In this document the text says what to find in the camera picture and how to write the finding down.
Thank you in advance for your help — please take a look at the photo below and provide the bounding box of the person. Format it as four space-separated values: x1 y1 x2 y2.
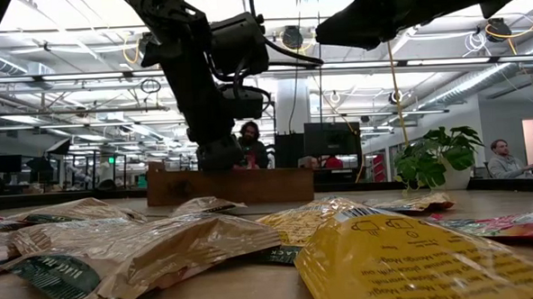
322 154 345 169
485 137 533 180
231 120 271 171
296 154 321 170

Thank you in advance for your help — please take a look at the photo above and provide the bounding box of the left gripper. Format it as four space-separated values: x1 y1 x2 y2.
159 31 247 175

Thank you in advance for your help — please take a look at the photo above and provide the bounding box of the yellow hanging cable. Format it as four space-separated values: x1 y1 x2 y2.
385 39 411 148

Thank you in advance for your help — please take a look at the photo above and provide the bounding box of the green potted plant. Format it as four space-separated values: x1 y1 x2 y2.
391 123 488 195

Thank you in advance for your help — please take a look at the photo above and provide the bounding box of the silver ventilation duct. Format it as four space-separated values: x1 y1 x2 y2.
417 32 533 112

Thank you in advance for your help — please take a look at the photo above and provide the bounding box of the wooden compartment tray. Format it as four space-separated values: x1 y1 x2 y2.
144 154 316 209

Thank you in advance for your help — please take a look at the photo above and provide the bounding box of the black monitor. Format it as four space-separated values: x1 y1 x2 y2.
303 120 363 159
0 154 24 175

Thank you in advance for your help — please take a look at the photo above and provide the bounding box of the black cabinet box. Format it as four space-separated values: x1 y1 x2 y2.
273 132 307 170

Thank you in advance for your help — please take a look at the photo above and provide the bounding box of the black ceiling cable reel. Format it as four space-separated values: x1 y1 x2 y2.
280 24 306 51
484 16 514 44

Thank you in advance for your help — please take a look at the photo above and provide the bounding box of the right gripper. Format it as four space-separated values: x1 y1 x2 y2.
313 0 484 54

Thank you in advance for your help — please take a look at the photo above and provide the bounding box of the long ceiling light strip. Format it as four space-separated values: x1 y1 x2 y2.
0 52 533 86

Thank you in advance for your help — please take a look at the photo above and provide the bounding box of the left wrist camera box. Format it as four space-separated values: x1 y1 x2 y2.
221 83 267 122

